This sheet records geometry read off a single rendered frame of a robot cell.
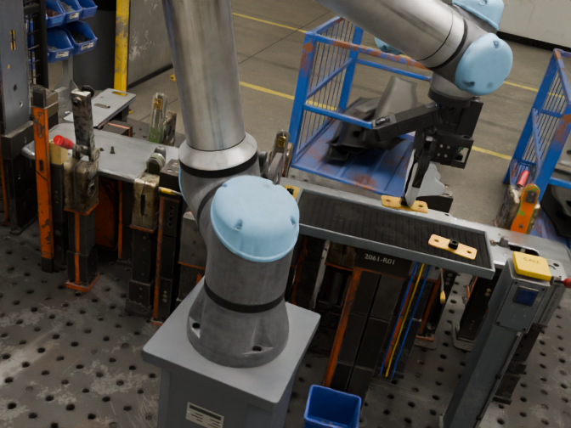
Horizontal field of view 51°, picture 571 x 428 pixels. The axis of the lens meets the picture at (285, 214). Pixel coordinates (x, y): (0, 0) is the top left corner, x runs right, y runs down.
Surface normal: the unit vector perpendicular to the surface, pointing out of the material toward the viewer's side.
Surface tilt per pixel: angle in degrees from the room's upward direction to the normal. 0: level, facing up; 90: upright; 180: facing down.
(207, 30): 91
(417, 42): 115
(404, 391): 0
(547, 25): 90
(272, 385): 0
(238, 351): 73
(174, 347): 0
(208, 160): 52
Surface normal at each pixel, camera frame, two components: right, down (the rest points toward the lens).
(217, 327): -0.36, 0.13
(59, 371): 0.16, -0.85
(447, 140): -0.07, 0.51
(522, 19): -0.33, 0.44
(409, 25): 0.24, 0.69
